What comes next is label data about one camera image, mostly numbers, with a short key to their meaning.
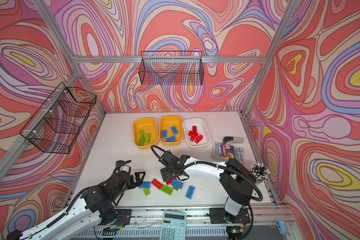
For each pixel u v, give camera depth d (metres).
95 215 0.61
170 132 1.07
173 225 0.69
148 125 1.09
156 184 0.83
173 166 0.64
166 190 0.82
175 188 0.82
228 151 0.95
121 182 0.59
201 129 1.09
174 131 1.05
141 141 1.00
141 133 1.04
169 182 0.83
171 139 1.01
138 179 0.72
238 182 0.44
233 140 0.98
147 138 1.01
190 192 0.81
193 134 1.02
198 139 1.02
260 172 0.72
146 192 0.81
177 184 0.82
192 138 1.02
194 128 1.08
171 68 0.98
